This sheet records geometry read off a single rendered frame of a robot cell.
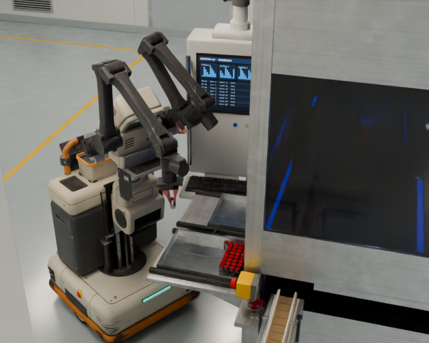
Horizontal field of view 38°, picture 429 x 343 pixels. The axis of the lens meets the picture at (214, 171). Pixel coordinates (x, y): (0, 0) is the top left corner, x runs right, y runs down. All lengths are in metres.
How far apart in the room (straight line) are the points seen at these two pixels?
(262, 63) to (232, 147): 1.37
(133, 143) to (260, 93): 1.11
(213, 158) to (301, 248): 1.20
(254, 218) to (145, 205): 1.03
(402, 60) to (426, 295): 0.85
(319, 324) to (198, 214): 0.81
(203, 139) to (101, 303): 1.00
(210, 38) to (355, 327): 1.50
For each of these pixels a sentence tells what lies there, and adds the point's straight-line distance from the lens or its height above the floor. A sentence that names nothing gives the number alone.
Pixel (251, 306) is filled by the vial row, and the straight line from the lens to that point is 2.36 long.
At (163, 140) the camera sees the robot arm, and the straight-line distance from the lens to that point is 2.40.
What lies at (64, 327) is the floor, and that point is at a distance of 3.70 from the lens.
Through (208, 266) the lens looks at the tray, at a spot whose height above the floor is 0.88.
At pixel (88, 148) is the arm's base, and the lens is 2.88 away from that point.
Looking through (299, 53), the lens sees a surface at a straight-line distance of 1.93.
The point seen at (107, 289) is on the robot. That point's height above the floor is 0.28.
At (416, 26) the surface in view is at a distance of 1.88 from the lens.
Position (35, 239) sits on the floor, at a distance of 4.40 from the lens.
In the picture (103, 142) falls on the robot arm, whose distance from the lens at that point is 2.74.
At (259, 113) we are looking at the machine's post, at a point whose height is 1.66.
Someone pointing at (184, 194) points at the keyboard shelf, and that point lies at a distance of 3.21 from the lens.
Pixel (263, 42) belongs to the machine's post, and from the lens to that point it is 1.94.
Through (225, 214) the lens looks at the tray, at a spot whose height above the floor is 0.88.
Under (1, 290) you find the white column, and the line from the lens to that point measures 0.74.
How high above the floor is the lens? 2.50
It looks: 30 degrees down
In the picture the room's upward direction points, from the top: straight up
